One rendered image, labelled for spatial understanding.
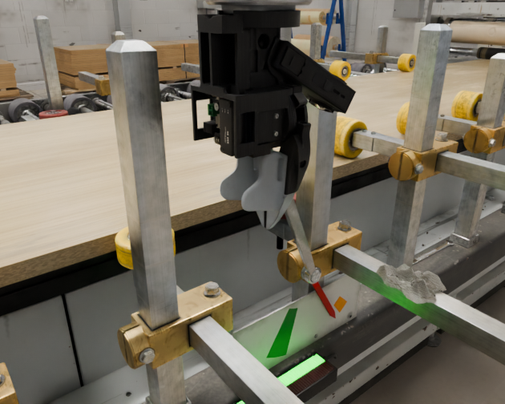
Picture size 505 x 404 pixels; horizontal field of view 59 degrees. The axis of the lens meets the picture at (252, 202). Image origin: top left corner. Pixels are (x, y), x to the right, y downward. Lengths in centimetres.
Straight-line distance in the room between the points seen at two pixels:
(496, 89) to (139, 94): 74
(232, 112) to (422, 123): 46
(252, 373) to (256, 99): 28
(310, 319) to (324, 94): 38
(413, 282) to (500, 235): 62
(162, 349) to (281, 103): 32
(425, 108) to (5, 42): 720
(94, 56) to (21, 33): 144
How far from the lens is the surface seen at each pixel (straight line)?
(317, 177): 60
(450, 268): 101
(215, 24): 38
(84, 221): 70
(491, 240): 116
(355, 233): 71
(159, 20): 852
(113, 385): 82
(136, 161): 44
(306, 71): 42
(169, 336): 54
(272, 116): 39
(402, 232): 85
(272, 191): 43
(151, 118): 44
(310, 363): 71
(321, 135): 59
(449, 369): 184
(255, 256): 90
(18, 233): 70
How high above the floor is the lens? 119
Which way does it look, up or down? 24 degrees down
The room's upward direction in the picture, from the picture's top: straight up
